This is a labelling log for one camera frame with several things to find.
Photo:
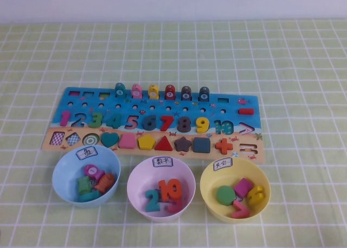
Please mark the yellow number nine piece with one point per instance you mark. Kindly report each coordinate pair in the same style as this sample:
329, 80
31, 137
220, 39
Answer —
207, 123

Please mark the green circle piece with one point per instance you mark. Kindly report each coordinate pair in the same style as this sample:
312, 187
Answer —
226, 195

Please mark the red minus sign piece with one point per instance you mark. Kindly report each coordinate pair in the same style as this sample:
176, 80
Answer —
245, 111

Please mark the dark blue number six piece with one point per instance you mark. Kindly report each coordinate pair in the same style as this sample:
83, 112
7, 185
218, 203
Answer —
146, 124

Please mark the dark blue square piece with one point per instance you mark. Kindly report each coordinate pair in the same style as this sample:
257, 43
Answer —
202, 145

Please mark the orange plus sign piece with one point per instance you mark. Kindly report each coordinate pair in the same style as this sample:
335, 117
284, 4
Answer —
224, 146

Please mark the pink trapezoid piece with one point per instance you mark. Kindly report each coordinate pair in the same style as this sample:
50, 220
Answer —
127, 141

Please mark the green checked tablecloth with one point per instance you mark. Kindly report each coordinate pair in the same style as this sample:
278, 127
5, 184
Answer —
173, 55

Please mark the green striped fish piece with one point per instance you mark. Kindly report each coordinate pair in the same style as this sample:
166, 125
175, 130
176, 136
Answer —
84, 185

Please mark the yellow fish number six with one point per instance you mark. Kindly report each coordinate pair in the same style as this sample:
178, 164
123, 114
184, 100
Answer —
153, 92

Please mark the pink number one piece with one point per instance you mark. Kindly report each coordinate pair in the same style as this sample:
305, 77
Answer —
65, 118

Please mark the red fish number seven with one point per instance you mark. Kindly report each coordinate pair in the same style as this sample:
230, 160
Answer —
170, 92

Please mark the red triangle piece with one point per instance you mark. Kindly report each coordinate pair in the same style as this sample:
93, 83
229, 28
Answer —
163, 145

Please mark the pink greater-than sign piece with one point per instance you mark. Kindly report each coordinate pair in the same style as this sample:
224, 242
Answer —
240, 211

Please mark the dark blue fish number nine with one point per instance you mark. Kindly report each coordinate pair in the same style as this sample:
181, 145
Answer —
204, 94

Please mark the green number three piece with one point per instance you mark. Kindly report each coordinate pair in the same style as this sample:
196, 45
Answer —
97, 119

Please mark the teal number four piece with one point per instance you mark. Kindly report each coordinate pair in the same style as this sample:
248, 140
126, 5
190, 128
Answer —
116, 121

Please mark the pink fish number five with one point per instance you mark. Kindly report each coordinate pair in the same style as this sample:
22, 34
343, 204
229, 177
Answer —
136, 91

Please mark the teal fish piece lying flat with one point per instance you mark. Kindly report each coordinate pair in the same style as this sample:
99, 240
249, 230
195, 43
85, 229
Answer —
89, 196

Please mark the teal fish number four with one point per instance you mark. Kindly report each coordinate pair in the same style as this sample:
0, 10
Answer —
120, 90

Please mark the light pink plastic bowl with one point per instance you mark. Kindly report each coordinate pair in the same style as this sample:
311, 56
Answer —
162, 172

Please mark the orange number ten piece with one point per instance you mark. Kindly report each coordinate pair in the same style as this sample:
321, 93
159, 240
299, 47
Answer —
164, 189

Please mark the teal heart piece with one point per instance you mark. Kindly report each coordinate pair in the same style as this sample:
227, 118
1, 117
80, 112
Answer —
109, 139

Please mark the light blue plastic bowl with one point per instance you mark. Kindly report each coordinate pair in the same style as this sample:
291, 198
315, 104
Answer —
65, 177

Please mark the yellow pentagon piece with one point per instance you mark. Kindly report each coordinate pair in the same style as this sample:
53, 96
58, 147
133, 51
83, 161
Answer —
146, 142

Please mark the purple fish number one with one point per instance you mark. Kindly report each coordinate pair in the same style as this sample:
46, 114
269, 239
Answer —
90, 170

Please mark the blue wooden puzzle board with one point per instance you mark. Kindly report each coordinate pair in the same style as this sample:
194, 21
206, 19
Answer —
230, 111

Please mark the brown number eight piece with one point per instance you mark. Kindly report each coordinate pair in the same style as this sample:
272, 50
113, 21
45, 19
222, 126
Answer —
184, 124

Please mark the yellow equals sign piece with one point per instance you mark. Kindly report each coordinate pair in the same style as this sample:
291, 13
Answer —
256, 195

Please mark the teal number two piece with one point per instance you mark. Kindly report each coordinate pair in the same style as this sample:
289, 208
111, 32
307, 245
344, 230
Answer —
154, 207

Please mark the brown fish number eight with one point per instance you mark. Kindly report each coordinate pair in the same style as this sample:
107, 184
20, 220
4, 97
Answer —
186, 93

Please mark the light yellow plastic bowl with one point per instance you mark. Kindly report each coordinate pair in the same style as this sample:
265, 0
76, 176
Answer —
211, 177

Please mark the red number seven piece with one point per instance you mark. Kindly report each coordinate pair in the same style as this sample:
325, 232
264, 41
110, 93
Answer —
168, 118

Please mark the magenta diamond piece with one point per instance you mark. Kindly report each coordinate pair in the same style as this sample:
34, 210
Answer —
243, 187

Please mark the pink number five piece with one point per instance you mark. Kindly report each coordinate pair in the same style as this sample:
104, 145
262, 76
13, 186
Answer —
174, 207

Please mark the brown star piece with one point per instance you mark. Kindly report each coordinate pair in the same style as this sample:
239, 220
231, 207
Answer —
183, 144

